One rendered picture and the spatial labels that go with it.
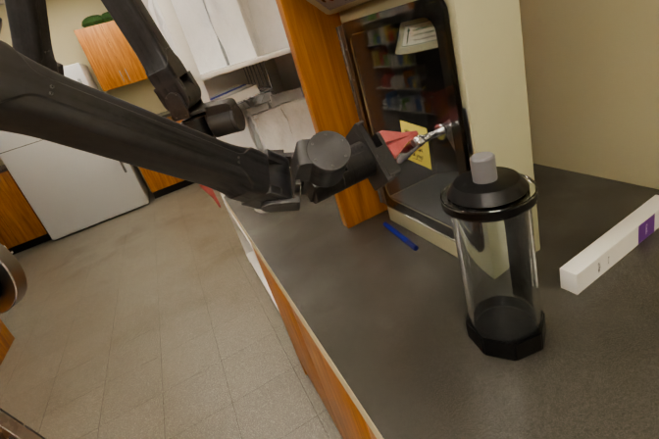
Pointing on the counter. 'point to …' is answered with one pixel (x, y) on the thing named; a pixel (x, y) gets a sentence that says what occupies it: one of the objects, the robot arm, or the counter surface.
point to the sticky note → (421, 147)
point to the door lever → (421, 142)
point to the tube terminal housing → (479, 57)
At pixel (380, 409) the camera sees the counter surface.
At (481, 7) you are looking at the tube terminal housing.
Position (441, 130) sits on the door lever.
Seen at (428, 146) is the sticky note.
